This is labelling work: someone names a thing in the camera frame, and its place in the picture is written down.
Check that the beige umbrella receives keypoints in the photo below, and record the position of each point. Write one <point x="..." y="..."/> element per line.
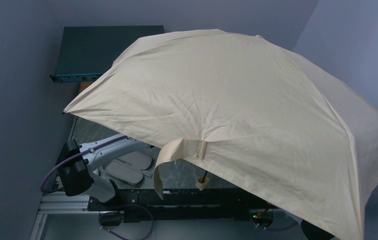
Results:
<point x="257" y="115"/>

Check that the pink umbrella case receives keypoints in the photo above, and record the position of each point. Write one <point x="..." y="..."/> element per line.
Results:
<point x="130" y="168"/>

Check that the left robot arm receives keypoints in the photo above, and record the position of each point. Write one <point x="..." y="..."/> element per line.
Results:
<point x="90" y="168"/>

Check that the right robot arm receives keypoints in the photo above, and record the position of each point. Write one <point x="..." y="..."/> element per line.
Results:
<point x="313" y="232"/>

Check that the wooden board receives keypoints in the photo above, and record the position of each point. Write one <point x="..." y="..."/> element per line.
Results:
<point x="83" y="86"/>

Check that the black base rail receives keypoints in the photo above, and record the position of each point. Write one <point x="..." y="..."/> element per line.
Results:
<point x="183" y="204"/>

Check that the grey blue network switch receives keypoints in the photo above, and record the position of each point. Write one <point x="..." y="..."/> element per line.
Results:
<point x="87" y="52"/>

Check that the aluminium frame rail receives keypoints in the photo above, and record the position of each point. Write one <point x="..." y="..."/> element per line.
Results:
<point x="59" y="203"/>

